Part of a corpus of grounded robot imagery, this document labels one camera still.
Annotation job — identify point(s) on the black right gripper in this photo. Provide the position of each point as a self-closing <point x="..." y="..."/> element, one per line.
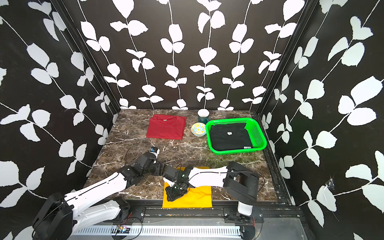
<point x="171" y="196"/>

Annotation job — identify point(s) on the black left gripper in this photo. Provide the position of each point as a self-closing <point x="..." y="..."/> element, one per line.
<point x="160" y="169"/>

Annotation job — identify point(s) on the yellow t-shirt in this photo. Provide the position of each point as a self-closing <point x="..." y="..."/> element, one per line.
<point x="196" y="198"/>

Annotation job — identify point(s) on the red t-shirt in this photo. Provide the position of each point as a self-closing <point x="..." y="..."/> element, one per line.
<point x="166" y="127"/>

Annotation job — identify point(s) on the green plastic laundry basket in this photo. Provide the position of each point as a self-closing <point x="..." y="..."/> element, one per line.
<point x="252" y="126"/>

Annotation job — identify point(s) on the black t-shirt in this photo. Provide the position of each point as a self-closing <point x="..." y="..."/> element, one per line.
<point x="230" y="137"/>

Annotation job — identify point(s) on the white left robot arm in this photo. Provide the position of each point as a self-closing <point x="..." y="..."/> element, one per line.
<point x="62" y="215"/>

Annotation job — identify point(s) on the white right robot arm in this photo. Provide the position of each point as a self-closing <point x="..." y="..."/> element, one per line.
<point x="240" y="182"/>

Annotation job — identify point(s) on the patterned ceramic bowl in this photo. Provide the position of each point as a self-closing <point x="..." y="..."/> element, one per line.
<point x="198" y="129"/>

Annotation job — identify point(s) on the small electronics board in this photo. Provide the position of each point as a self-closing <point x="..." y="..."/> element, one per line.
<point x="122" y="230"/>

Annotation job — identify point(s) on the green mug white inside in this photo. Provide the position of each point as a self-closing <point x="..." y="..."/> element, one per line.
<point x="203" y="116"/>

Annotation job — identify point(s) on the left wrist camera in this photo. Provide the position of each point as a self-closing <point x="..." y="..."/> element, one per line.
<point x="155" y="151"/>

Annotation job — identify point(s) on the white perforated cable tray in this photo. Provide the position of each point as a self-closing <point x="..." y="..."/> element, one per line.
<point x="171" y="231"/>

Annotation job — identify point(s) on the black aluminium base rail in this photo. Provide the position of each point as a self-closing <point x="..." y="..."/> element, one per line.
<point x="121" y="210"/>

